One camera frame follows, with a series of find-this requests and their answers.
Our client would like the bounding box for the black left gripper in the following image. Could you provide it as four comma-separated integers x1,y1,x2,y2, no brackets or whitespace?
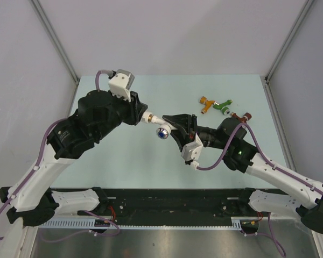
94,89,148,141

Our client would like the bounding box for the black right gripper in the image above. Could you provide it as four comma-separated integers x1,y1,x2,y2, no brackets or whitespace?
161,114,229,153

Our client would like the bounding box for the white elbow pipe fitting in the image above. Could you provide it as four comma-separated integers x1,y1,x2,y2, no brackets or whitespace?
141,111,153,124

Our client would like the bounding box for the grey white water faucet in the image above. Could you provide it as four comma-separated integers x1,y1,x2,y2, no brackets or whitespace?
148,115,176,140

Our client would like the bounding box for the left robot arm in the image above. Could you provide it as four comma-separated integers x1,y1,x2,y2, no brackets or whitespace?
0,90,194,227

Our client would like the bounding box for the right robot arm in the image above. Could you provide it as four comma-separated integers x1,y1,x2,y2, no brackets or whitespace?
163,114,323,234

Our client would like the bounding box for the yellow water faucet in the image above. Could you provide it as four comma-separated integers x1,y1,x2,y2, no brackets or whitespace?
199,96,217,114

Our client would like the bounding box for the green water faucet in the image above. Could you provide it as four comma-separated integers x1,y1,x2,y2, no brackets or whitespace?
213,99,233,115

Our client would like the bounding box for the brown water faucet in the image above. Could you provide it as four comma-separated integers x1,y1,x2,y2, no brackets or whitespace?
230,112,252,123

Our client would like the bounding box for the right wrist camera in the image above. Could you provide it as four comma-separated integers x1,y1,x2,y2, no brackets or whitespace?
181,134,203,170

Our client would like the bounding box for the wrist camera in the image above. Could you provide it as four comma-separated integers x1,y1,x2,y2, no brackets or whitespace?
108,69,135,102
181,134,203,170

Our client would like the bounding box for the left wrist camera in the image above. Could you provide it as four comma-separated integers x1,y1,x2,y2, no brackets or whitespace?
108,69,135,102

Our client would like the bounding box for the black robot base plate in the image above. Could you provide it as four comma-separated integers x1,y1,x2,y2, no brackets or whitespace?
92,189,260,227

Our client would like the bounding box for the white slotted cable duct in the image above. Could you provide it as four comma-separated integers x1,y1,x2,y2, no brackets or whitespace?
39,217,259,231

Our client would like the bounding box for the aluminium frame post right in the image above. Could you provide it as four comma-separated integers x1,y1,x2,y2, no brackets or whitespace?
265,0,315,81

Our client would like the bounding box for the aluminium frame post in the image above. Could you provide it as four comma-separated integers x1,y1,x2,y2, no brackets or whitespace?
28,0,80,85
265,0,315,81

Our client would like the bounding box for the aluminium frame post left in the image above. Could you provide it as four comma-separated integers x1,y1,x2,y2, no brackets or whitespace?
28,0,80,85

